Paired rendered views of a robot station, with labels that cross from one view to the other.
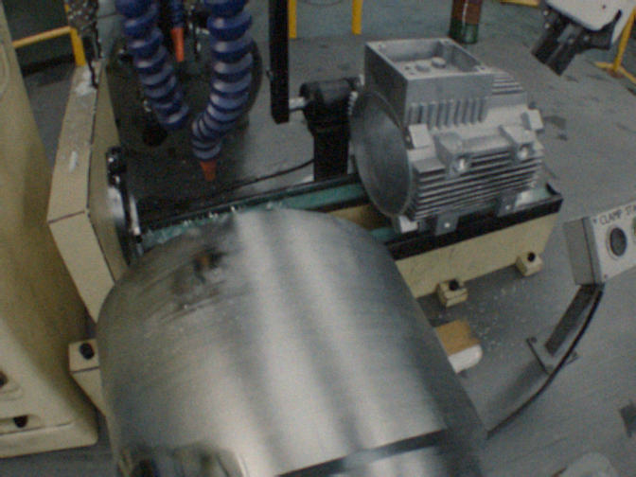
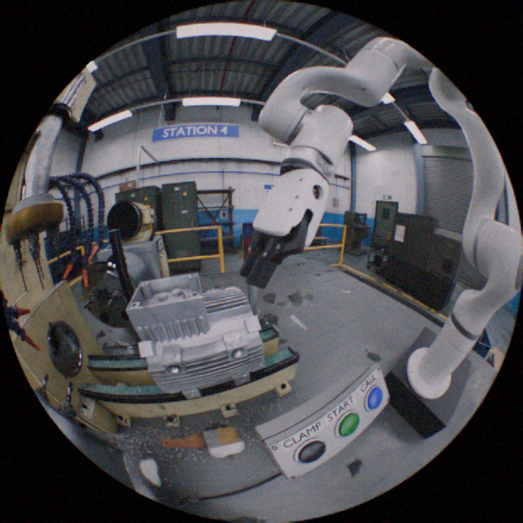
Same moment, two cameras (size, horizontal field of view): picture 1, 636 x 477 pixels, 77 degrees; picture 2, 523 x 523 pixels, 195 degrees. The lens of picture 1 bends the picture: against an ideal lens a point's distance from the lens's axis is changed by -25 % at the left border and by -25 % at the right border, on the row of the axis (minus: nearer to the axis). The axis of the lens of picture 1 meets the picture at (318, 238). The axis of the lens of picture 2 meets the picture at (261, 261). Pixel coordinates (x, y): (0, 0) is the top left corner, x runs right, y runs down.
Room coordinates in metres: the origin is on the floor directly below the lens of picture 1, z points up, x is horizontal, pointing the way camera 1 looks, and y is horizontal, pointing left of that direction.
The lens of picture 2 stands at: (0.30, -0.26, 1.26)
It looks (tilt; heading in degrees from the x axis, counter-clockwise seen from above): 19 degrees down; 355
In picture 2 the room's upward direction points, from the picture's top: straight up
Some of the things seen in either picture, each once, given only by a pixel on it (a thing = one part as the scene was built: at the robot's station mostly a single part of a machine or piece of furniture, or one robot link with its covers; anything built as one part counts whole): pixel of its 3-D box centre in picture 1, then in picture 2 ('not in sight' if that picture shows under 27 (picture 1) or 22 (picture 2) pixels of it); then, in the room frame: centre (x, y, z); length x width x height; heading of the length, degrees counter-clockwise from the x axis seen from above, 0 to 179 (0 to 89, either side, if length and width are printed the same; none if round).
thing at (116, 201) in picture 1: (126, 208); (66, 349); (0.39, 0.21, 1.02); 0.15 x 0.02 x 0.15; 20
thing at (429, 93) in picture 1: (428, 81); (171, 306); (0.51, -0.12, 1.11); 0.12 x 0.11 x 0.07; 111
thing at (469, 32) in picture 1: (464, 28); not in sight; (0.89, -0.28, 1.05); 0.06 x 0.06 x 0.04
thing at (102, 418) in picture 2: not in sight; (98, 416); (0.29, 0.16, 0.86); 0.07 x 0.06 x 0.12; 20
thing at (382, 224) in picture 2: not in sight; (385, 223); (4.97, -5.86, 1.18); 1.09 x 0.10 x 2.35; 13
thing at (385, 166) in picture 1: (446, 140); (202, 339); (0.53, -0.16, 1.01); 0.20 x 0.19 x 0.19; 111
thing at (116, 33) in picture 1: (175, 59); (120, 283); (0.73, 0.24, 1.04); 0.41 x 0.25 x 0.25; 20
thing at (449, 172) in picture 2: not in sight; (468, 213); (1.62, -6.80, 2.18); 3.84 x 0.51 x 4.35; 13
